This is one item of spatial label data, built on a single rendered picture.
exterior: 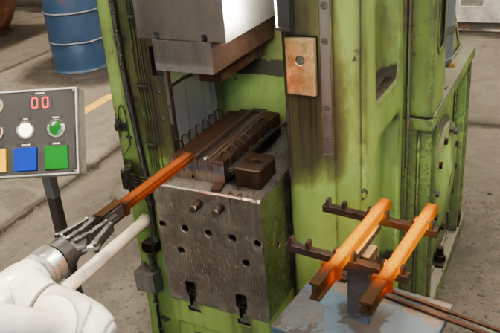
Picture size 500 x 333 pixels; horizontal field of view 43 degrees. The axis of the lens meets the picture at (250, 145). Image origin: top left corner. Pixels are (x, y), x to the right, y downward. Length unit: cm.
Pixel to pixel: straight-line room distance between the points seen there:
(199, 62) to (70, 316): 86
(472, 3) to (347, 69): 520
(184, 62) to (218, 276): 70
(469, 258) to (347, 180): 141
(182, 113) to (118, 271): 130
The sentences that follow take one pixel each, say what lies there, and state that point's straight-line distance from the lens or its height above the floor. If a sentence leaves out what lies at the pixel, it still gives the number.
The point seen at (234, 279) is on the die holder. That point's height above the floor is 61.
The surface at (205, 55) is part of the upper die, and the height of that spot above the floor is 133.
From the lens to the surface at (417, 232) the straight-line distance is 163.
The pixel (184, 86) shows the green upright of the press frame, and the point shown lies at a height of 113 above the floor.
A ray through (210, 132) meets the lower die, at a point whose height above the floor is 99.
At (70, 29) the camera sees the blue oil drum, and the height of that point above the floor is 45.
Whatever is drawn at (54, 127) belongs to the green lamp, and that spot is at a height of 109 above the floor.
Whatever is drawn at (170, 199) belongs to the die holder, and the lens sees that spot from 204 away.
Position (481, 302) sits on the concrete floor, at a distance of 301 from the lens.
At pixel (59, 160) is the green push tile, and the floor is 100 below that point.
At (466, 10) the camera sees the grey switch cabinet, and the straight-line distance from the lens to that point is 700.
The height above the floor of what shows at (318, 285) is 97.
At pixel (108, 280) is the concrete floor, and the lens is 326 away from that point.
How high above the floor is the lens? 183
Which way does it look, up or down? 24 degrees down
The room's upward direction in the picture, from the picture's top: 5 degrees counter-clockwise
